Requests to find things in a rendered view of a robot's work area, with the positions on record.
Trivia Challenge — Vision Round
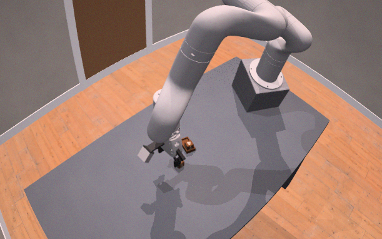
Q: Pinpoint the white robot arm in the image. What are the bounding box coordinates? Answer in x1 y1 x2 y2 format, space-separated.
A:
138 0 313 163

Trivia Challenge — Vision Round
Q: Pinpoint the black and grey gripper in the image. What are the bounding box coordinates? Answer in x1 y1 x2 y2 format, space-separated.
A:
158 134 186 167

